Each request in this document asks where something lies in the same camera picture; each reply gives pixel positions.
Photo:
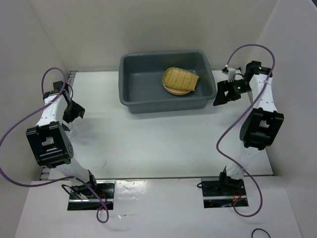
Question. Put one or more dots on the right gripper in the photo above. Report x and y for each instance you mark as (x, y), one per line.
(223, 87)

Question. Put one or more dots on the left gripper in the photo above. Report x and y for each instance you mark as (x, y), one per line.
(78, 111)

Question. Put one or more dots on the yellow round plate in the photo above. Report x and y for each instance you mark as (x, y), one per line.
(175, 91)

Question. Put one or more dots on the woven bamboo tray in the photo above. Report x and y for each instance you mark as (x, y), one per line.
(179, 78)

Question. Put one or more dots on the clear plastic cup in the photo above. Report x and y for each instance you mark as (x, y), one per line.
(71, 132)

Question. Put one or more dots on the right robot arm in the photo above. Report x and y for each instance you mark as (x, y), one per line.
(260, 127)

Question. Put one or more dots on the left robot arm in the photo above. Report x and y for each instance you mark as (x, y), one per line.
(74, 171)

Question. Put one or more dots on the grey plastic bin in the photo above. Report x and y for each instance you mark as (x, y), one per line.
(140, 81)

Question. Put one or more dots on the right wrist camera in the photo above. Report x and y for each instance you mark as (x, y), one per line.
(230, 72)

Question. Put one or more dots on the aluminium table rail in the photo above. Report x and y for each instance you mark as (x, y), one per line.
(55, 147)

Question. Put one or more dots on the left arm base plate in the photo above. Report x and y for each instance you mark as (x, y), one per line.
(79, 201)

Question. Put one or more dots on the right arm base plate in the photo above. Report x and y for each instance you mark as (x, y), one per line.
(216, 195)

